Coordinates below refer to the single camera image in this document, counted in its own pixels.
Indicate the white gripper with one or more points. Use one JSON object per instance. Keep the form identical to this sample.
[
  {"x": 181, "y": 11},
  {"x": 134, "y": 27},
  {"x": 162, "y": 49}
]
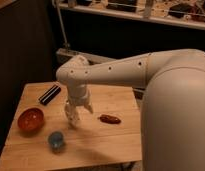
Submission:
[{"x": 78, "y": 95}]

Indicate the black striped eraser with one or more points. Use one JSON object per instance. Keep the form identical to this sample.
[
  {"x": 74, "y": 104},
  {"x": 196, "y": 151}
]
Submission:
[{"x": 49, "y": 94}]

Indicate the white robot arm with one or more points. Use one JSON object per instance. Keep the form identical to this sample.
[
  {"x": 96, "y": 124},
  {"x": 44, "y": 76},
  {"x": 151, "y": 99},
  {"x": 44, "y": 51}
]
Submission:
[{"x": 173, "y": 106}]

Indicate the dark red oblong object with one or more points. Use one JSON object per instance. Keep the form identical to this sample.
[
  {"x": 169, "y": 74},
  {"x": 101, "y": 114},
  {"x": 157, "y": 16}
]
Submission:
[{"x": 109, "y": 119}]

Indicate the blue cup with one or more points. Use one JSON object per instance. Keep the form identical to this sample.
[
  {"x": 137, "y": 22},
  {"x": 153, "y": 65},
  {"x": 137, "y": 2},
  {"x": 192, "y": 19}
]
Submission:
[{"x": 56, "y": 140}]

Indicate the red bowl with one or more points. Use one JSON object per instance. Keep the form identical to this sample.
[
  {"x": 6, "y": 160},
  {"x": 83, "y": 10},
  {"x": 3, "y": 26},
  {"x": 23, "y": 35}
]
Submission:
[{"x": 31, "y": 120}]

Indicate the wooden table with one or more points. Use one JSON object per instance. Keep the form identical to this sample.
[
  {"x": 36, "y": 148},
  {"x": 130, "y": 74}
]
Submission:
[{"x": 91, "y": 143}]

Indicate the metal shelf rail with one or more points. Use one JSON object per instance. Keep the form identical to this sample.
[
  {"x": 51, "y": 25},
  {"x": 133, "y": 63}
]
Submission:
[{"x": 182, "y": 13}]

